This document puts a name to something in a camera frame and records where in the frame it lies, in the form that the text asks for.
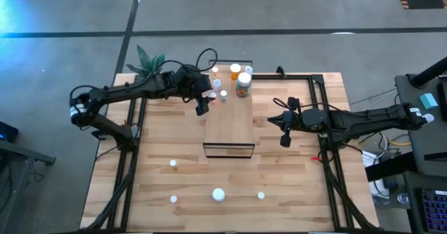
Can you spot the small red clip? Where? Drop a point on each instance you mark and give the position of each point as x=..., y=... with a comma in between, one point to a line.
x=315, y=158

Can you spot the clear bottle pink contents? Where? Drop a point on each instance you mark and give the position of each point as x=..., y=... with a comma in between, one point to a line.
x=248, y=69

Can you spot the dark grey lower desk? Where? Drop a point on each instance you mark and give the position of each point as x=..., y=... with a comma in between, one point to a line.
x=412, y=192

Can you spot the white power strip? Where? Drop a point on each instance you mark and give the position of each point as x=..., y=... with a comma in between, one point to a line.
x=369, y=158

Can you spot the black box blue light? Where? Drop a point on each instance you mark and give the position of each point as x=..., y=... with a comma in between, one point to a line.
x=8, y=131

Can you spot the small white-capped pill bottle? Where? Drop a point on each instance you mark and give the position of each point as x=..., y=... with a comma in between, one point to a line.
x=261, y=195

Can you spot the black keyboard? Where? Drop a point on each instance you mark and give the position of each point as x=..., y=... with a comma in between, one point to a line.
x=434, y=211

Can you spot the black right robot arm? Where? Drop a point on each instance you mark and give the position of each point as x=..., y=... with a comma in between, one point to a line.
x=366, y=118

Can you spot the green plant in white pot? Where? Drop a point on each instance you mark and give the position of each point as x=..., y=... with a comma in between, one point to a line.
x=145, y=61

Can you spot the white cup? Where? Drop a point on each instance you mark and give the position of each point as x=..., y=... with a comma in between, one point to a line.
x=430, y=118

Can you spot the black pole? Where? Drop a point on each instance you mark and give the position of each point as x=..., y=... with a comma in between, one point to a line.
x=429, y=74

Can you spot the pale green pill bottle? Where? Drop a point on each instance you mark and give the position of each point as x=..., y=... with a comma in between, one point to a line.
x=223, y=93

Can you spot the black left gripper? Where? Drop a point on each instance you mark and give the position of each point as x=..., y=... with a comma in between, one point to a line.
x=192, y=87

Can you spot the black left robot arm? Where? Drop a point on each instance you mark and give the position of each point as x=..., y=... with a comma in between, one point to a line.
x=122, y=91

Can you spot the clear bottle ribbed cap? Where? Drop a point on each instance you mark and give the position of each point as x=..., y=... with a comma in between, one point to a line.
x=217, y=83

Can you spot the multivitamin gummies bottle green label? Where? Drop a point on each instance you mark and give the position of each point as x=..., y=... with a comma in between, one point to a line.
x=244, y=78

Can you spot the small pale yellow pill bottle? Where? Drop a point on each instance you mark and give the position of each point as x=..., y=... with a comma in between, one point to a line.
x=173, y=163

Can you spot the wooden shelf black metal frame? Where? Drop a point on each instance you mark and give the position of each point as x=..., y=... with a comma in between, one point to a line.
x=228, y=125

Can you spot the white aspirin bottle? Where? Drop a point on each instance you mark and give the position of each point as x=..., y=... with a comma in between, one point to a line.
x=218, y=194

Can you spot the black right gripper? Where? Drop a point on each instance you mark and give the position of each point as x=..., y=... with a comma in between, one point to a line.
x=297, y=120

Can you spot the teal box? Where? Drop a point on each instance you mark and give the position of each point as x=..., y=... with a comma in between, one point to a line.
x=429, y=101

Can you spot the grey metal stand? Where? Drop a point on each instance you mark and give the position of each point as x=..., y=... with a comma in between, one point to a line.
x=24, y=153

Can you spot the small black camera mount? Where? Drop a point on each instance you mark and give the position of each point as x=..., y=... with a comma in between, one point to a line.
x=280, y=71

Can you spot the orange pill bottle white cap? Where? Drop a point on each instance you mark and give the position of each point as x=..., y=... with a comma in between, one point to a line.
x=235, y=67

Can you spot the yellow bottle red yellow pills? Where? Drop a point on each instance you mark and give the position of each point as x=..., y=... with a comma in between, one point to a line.
x=215, y=69

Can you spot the small orange-red pill bottle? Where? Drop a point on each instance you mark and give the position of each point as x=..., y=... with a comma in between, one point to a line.
x=173, y=199

